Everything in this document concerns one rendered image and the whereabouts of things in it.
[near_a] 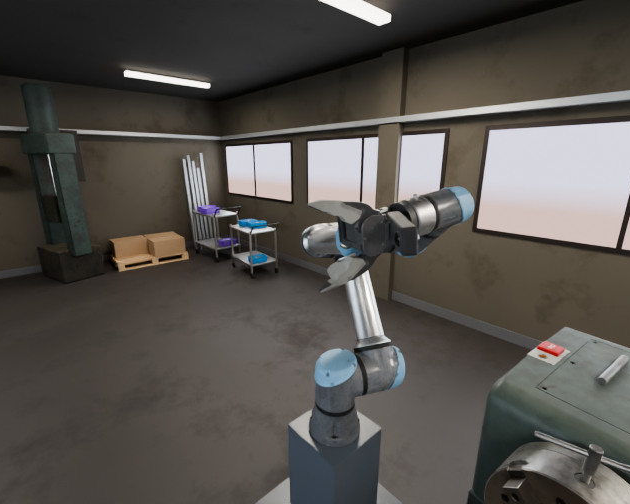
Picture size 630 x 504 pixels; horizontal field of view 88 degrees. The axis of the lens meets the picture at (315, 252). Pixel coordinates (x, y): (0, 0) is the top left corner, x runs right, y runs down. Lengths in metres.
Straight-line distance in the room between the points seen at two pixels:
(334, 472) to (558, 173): 3.23
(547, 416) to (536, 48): 3.33
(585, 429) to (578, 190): 2.81
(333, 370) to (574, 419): 0.60
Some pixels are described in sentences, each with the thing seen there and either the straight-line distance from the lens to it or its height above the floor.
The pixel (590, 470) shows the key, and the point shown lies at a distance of 0.95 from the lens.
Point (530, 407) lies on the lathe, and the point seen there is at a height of 1.24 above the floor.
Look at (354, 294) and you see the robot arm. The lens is 1.04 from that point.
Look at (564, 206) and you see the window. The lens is 3.72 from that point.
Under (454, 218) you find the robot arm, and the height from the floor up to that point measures 1.76.
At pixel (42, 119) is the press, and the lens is 6.50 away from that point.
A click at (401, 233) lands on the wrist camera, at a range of 0.51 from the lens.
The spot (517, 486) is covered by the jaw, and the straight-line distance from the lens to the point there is 0.97.
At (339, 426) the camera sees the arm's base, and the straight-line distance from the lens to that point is 1.03.
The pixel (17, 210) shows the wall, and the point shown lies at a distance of 7.27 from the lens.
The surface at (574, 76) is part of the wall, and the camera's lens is 3.80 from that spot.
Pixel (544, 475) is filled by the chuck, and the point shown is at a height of 1.23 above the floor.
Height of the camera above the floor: 1.87
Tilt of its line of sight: 16 degrees down
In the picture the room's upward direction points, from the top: straight up
